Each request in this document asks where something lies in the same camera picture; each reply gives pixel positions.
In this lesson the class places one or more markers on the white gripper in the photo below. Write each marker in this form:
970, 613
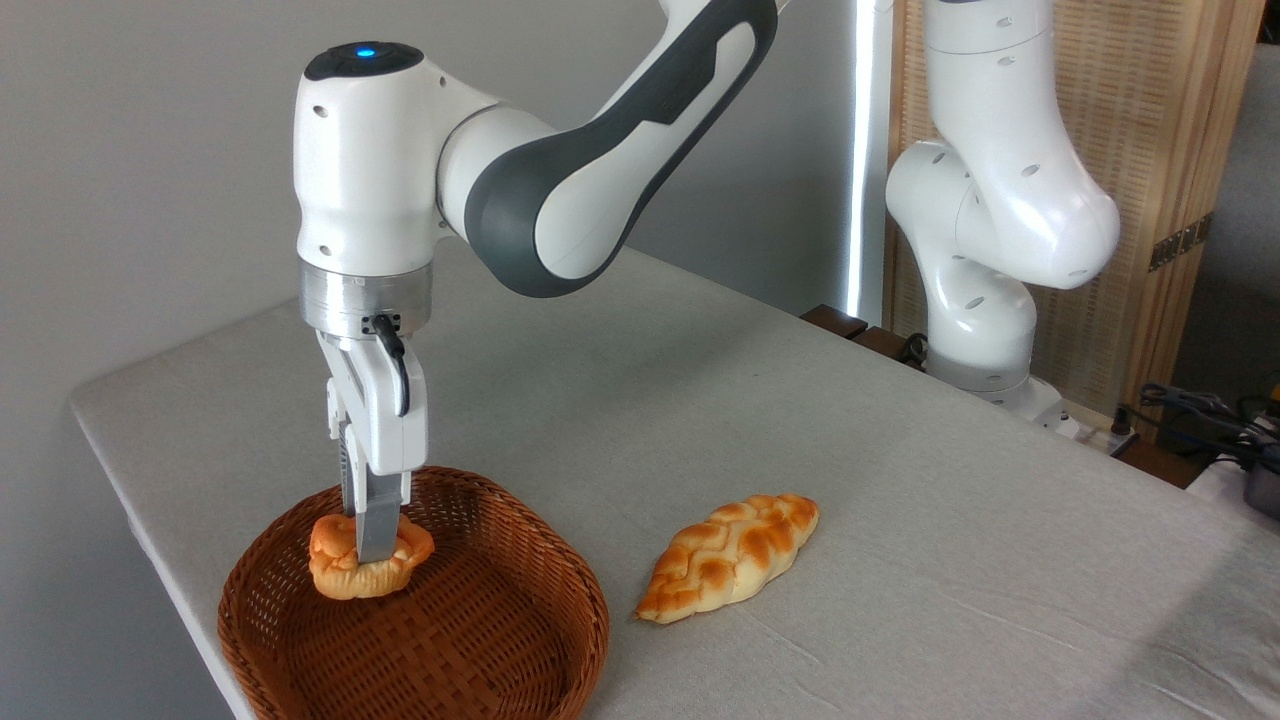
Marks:
385, 430

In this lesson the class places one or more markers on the small round orange bread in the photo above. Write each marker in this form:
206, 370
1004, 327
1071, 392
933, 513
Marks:
340, 575

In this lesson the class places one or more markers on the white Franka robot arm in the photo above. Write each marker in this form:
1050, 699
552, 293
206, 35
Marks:
370, 180

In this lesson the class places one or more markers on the brown woven wicker basket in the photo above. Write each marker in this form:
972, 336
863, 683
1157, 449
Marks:
470, 640

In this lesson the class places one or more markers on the long braided bread loaf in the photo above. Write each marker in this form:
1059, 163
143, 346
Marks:
730, 555

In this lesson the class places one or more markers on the dark brown wooden block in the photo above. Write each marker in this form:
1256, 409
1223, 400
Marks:
835, 321
882, 343

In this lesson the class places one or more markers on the dark metal screen hinge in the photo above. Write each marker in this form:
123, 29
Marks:
1180, 242

